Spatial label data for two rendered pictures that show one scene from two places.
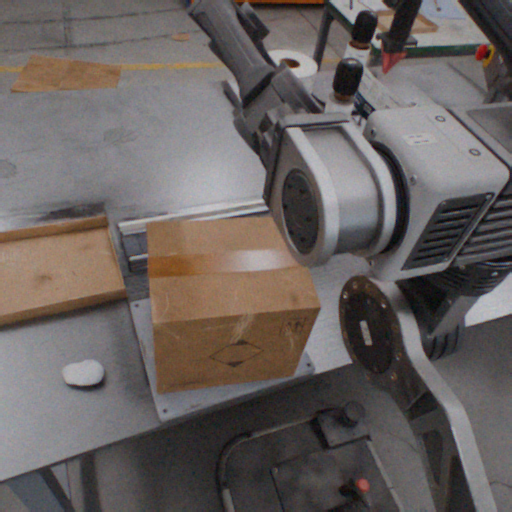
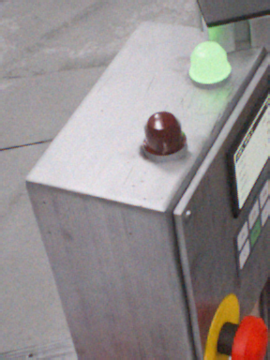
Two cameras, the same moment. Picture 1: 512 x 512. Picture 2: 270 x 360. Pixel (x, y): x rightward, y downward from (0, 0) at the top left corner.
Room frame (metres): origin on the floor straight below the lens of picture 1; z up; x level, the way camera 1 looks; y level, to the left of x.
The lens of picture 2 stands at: (1.61, -0.29, 1.87)
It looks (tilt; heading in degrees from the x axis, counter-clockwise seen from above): 44 degrees down; 207
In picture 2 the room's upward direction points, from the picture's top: 10 degrees counter-clockwise
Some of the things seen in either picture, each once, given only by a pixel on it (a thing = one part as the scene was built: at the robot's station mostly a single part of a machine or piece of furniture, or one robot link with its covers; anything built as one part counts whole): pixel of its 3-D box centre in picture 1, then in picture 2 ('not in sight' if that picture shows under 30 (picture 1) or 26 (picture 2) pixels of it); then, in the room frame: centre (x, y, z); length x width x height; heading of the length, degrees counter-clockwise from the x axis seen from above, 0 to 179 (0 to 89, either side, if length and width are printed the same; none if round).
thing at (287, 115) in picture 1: (293, 147); not in sight; (0.48, -0.02, 1.45); 0.09 x 0.08 x 0.12; 118
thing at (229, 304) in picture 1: (224, 303); not in sight; (0.57, 0.05, 0.99); 0.30 x 0.24 x 0.27; 110
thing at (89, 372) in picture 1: (83, 372); not in sight; (0.42, 0.31, 0.85); 0.08 x 0.07 x 0.04; 65
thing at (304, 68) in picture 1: (286, 82); not in sight; (1.63, 0.02, 0.95); 0.20 x 0.20 x 0.14
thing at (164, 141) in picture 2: not in sight; (163, 132); (1.20, -0.49, 1.49); 0.03 x 0.03 x 0.02
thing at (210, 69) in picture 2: not in sight; (209, 62); (1.13, -0.48, 1.49); 0.03 x 0.03 x 0.02
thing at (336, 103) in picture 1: (338, 107); not in sight; (1.38, -0.16, 1.03); 0.09 x 0.09 x 0.30
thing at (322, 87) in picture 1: (345, 91); not in sight; (1.78, -0.21, 0.89); 0.31 x 0.31 x 0.01
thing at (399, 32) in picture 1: (400, 30); not in sight; (1.33, -0.25, 1.30); 0.10 x 0.07 x 0.07; 122
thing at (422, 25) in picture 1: (401, 21); not in sight; (2.82, -0.53, 0.82); 0.34 x 0.24 x 0.03; 123
